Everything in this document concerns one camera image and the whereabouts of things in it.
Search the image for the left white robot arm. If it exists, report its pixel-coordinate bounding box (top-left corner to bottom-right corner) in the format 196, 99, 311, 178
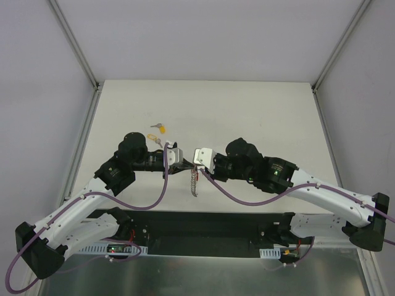
15, 132, 193, 279

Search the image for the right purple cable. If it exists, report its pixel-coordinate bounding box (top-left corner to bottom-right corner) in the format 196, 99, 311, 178
199, 166, 395, 271

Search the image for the key with solid yellow tag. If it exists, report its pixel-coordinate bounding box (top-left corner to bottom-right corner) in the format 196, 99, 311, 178
151, 123, 166, 134

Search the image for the left aluminium frame post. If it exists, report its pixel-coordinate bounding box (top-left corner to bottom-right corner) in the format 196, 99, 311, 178
46, 0, 101, 91

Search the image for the aluminium frame post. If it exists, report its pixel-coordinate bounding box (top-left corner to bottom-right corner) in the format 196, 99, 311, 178
311, 0, 374, 94
46, 0, 101, 91

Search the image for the left aluminium table rail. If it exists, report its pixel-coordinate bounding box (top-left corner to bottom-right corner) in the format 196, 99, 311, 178
55, 83, 104, 208

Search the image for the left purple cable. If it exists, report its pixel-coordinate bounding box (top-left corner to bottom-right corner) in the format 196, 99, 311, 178
6, 144, 170, 292

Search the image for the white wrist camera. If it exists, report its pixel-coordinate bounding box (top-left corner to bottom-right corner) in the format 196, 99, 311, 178
165, 142, 183, 167
193, 148, 217, 174

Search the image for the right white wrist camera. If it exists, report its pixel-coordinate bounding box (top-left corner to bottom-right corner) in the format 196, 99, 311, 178
193, 148, 217, 174

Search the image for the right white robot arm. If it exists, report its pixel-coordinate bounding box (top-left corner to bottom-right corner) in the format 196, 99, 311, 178
194, 138, 389, 252

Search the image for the right white cable duct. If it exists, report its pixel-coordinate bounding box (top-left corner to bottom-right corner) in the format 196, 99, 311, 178
259, 247, 281, 260

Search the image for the white cable duct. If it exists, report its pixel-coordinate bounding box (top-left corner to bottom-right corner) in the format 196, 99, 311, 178
259, 247, 281, 260
77, 242, 148, 256

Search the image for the key with yellow window tag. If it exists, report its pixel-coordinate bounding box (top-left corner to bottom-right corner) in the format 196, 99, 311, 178
147, 134, 163, 148

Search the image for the aluminium table rail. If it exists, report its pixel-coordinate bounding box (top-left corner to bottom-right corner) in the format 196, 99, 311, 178
55, 83, 104, 208
312, 89, 343, 187

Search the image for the left white cable duct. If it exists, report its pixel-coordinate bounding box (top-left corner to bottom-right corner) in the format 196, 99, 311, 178
77, 242, 148, 256

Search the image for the red handled key organizer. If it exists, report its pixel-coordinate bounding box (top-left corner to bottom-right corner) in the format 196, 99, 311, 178
190, 166, 199, 197

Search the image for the right aluminium table rail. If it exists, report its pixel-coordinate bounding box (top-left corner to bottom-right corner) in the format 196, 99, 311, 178
312, 89, 343, 187

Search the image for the purple cable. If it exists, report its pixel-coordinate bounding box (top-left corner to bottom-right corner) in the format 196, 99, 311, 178
199, 166, 395, 271
6, 144, 170, 292

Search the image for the right aluminium frame post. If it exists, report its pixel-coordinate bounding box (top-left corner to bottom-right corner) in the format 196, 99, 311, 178
311, 0, 374, 94

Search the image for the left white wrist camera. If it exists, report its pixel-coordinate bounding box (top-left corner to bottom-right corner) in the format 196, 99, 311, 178
165, 142, 183, 167

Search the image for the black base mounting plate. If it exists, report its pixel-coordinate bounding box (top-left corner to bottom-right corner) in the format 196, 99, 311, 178
83, 209, 318, 257

